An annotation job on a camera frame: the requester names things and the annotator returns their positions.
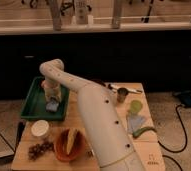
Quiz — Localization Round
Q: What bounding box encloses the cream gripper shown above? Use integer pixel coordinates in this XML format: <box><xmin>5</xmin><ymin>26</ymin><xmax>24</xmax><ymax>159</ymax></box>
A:
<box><xmin>43</xmin><ymin>84</ymin><xmax>62</xmax><ymax>102</ymax></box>

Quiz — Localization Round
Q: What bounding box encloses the blue sponge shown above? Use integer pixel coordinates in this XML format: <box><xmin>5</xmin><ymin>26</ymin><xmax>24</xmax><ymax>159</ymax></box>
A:
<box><xmin>46</xmin><ymin>101</ymin><xmax>59</xmax><ymax>112</ymax></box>

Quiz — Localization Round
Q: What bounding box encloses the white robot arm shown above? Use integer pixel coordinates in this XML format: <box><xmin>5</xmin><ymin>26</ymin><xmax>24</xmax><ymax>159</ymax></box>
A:
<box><xmin>39</xmin><ymin>60</ymin><xmax>146</xmax><ymax>171</ymax></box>

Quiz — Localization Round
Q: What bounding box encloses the green plastic tray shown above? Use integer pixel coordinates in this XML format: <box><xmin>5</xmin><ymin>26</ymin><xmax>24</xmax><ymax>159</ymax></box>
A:
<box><xmin>20</xmin><ymin>76</ymin><xmax>69</xmax><ymax>121</ymax></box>

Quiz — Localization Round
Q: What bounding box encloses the orange fruit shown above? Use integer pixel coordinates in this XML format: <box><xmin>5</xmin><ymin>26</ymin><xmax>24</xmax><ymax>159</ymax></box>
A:
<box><xmin>41</xmin><ymin>80</ymin><xmax>45</xmax><ymax>89</ymax></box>

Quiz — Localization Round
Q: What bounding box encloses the white round container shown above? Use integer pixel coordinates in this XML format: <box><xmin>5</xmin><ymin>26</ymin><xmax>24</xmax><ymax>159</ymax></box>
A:
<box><xmin>31</xmin><ymin>120</ymin><xmax>50</xmax><ymax>139</ymax></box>

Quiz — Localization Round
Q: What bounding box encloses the yellow corn cob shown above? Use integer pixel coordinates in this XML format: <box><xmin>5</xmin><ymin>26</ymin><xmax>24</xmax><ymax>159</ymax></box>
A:
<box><xmin>66</xmin><ymin>128</ymin><xmax>78</xmax><ymax>154</ymax></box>

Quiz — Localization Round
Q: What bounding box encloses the orange bowl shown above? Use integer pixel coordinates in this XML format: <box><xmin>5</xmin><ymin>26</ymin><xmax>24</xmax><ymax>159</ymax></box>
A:
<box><xmin>54</xmin><ymin>129</ymin><xmax>86</xmax><ymax>162</ymax></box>

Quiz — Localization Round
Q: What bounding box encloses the bunch of dark grapes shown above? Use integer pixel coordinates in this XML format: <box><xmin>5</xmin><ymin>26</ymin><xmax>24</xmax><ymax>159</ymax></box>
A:
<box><xmin>28</xmin><ymin>141</ymin><xmax>54</xmax><ymax>160</ymax></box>

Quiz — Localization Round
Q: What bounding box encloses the metal measuring cup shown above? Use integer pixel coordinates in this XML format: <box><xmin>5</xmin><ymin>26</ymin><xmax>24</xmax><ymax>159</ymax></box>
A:
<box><xmin>117</xmin><ymin>87</ymin><xmax>128</xmax><ymax>103</ymax></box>

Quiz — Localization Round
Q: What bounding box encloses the green plastic cup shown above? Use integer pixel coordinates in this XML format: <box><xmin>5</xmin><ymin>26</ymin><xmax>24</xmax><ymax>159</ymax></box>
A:
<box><xmin>130</xmin><ymin>100</ymin><xmax>143</xmax><ymax>115</ymax></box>

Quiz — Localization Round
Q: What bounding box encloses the white labelled box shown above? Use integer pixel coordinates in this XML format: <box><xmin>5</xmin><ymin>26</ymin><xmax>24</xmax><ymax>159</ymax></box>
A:
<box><xmin>74</xmin><ymin>0</ymin><xmax>88</xmax><ymax>24</ymax></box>

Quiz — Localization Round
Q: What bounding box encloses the light blue cloth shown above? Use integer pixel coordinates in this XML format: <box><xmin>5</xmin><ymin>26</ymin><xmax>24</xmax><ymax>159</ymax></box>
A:
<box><xmin>126</xmin><ymin>114</ymin><xmax>146</xmax><ymax>134</ymax></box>

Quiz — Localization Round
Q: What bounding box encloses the green cucumber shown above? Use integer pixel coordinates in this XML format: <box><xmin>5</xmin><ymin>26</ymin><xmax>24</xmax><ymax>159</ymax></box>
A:
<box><xmin>132</xmin><ymin>126</ymin><xmax>156</xmax><ymax>139</ymax></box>

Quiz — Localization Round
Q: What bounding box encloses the dark device on floor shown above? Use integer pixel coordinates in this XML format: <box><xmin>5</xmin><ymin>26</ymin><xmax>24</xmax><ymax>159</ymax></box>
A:
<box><xmin>174</xmin><ymin>91</ymin><xmax>191</xmax><ymax>108</ymax></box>

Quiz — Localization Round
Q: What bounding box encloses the black-handled kitchen utensil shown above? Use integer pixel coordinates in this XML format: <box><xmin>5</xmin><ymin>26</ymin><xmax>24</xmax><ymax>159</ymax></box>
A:
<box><xmin>108</xmin><ymin>83</ymin><xmax>143</xmax><ymax>94</ymax></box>

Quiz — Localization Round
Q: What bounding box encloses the black cable at left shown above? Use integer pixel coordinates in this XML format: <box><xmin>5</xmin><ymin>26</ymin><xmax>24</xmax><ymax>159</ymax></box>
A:
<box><xmin>0</xmin><ymin>121</ymin><xmax>17</xmax><ymax>154</ymax></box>

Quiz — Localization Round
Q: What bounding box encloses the wooden post left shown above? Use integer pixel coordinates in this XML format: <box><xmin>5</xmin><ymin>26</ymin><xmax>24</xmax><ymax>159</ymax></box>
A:
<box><xmin>49</xmin><ymin>0</ymin><xmax>62</xmax><ymax>31</ymax></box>

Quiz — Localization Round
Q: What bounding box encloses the wooden post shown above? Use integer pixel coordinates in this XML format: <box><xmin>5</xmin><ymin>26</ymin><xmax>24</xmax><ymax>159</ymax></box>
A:
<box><xmin>111</xmin><ymin>0</ymin><xmax>122</xmax><ymax>29</ymax></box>
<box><xmin>49</xmin><ymin>0</ymin><xmax>62</xmax><ymax>31</ymax></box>

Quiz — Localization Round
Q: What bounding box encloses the wooden post right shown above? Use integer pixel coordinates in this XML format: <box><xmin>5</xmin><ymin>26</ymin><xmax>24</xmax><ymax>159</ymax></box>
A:
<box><xmin>111</xmin><ymin>0</ymin><xmax>122</xmax><ymax>29</ymax></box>

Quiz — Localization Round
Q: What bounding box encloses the black power cable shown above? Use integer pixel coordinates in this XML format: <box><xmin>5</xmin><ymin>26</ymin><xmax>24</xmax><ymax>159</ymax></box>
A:
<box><xmin>157</xmin><ymin>104</ymin><xmax>189</xmax><ymax>171</ymax></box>

